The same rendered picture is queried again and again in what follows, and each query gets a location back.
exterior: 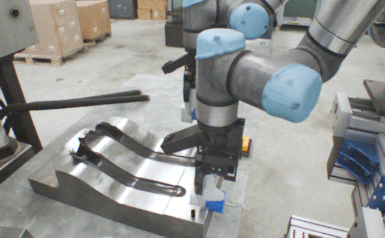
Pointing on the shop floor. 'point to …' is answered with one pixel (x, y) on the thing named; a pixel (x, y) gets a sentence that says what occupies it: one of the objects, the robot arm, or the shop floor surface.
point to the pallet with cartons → (94, 21)
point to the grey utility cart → (296, 18)
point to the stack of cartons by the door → (150, 5)
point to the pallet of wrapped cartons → (54, 32)
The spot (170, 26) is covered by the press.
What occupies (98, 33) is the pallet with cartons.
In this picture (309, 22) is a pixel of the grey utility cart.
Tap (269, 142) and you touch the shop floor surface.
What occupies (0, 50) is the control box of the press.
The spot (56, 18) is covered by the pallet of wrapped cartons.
